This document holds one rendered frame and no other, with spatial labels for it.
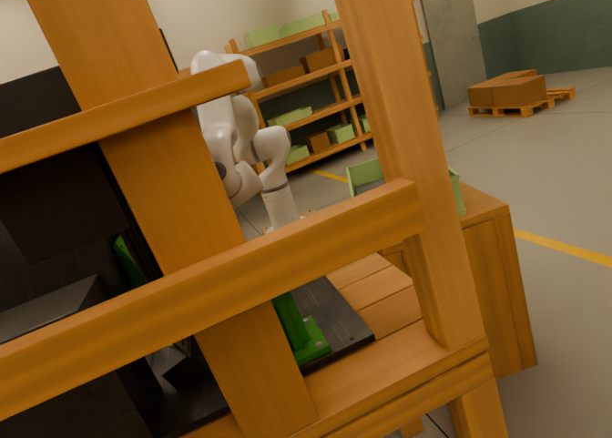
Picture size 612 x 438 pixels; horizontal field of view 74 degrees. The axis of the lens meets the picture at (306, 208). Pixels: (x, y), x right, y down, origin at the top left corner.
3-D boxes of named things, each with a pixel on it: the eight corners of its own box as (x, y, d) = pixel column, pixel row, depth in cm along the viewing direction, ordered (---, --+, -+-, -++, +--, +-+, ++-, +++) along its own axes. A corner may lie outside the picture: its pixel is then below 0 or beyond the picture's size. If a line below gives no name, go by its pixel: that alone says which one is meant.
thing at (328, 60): (441, 119, 698) (410, -20, 629) (282, 186, 625) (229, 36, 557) (422, 119, 748) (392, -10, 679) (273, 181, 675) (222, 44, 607)
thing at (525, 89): (469, 116, 653) (464, 88, 639) (511, 99, 666) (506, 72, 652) (526, 117, 540) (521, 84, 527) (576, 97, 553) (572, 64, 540)
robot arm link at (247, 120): (279, 162, 164) (240, 173, 165) (273, 137, 169) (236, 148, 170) (236, 81, 118) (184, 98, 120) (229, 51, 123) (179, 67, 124)
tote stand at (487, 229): (382, 320, 244) (345, 201, 220) (464, 291, 245) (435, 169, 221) (427, 404, 179) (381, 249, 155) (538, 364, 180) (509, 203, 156)
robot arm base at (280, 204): (260, 232, 177) (246, 193, 172) (298, 215, 184) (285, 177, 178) (277, 242, 160) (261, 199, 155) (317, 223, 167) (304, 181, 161)
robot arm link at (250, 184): (212, 212, 91) (225, 223, 100) (260, 177, 92) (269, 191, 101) (193, 185, 94) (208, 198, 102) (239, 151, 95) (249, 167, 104)
